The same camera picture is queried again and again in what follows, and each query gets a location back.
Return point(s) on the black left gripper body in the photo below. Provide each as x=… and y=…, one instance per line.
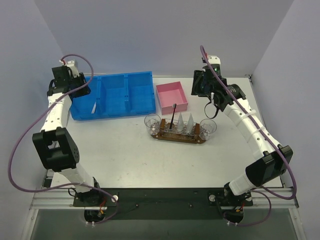
x=81, y=88

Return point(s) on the white toothpaste red cap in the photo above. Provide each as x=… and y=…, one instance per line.
x=180, y=124

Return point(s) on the white toothpaste blue cap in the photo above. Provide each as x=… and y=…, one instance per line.
x=190, y=125

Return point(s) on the brown wooden tray holder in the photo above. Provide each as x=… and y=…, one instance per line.
x=166, y=134

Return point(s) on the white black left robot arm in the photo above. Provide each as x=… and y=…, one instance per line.
x=55, y=146

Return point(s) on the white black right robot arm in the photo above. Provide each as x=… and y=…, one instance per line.
x=271, y=159

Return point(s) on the blue plastic bin left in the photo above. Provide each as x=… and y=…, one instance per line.
x=81, y=107

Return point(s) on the blue plastic bin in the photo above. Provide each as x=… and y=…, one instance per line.
x=81, y=107
x=112, y=96
x=140, y=94

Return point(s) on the blue plastic bin middle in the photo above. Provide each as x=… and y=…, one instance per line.
x=112, y=96

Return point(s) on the pink wooden drawer box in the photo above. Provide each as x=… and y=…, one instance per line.
x=170, y=94

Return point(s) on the blue plastic bin right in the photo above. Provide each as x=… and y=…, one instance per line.
x=140, y=94

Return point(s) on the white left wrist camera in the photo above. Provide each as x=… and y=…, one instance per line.
x=72, y=64

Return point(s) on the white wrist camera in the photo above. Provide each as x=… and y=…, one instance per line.
x=211, y=59
x=72, y=64

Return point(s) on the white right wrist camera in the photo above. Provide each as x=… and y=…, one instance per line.
x=211, y=59

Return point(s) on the aluminium frame rail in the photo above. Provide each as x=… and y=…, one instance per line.
x=136, y=197

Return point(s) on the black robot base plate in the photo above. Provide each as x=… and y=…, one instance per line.
x=164, y=212

